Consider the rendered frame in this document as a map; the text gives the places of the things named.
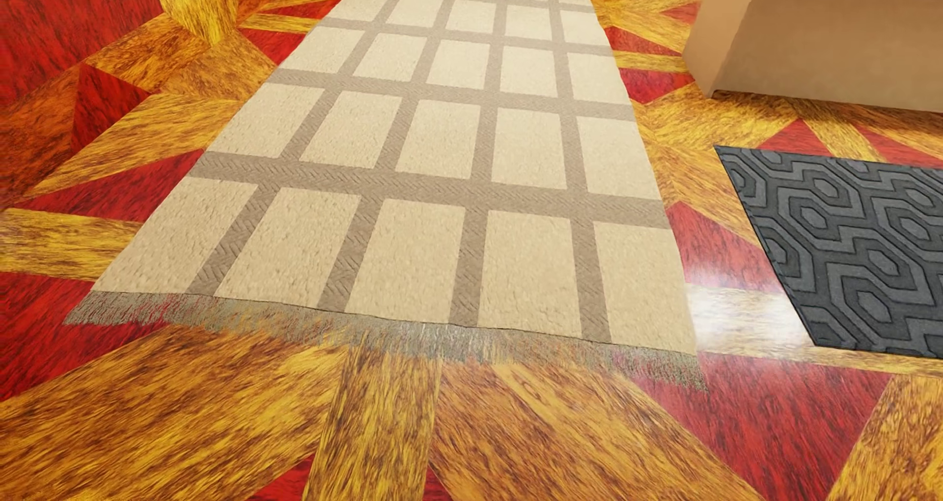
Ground beige grid-pattern fringed rug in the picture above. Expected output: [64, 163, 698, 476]
[63, 0, 710, 393]

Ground dark grey geometric-pattern mat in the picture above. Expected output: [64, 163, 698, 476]
[713, 144, 943, 361]

